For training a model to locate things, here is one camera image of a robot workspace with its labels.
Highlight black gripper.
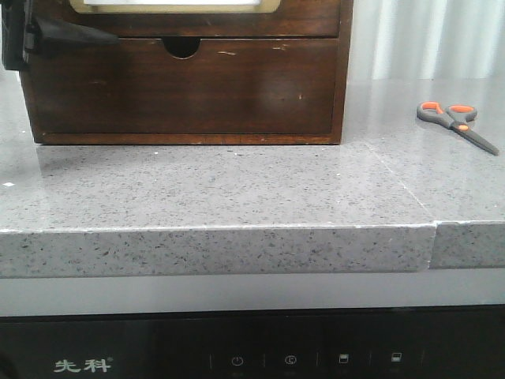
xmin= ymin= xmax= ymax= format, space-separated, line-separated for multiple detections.
xmin=1 ymin=0 xmax=119 ymax=72

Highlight grey and orange scissors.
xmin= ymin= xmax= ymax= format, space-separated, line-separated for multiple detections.
xmin=416 ymin=101 xmax=499 ymax=156

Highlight dark wooden drawer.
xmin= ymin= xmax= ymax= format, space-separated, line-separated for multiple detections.
xmin=22 ymin=39 xmax=338 ymax=134
xmin=32 ymin=1 xmax=353 ymax=38

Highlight dark wooden drawer cabinet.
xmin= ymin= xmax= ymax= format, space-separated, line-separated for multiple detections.
xmin=17 ymin=1 xmax=354 ymax=144

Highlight black appliance control panel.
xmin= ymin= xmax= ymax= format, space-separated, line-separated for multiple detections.
xmin=1 ymin=305 xmax=504 ymax=378

